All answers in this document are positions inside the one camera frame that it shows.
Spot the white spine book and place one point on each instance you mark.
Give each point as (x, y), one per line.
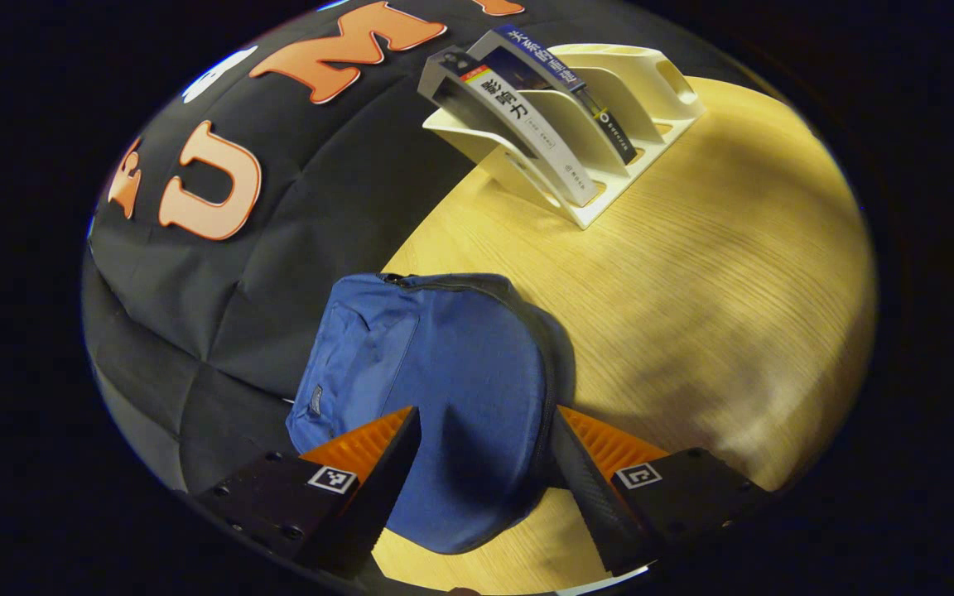
(527, 132)

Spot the white bookshelf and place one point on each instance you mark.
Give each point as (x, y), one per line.
(651, 91)

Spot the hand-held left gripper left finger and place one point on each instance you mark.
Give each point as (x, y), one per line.
(382, 488)

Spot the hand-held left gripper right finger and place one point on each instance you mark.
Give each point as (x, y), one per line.
(589, 497)

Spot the blue schoolbag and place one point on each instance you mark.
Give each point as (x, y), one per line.
(444, 364)

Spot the blue cover book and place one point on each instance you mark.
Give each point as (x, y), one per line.
(539, 58)

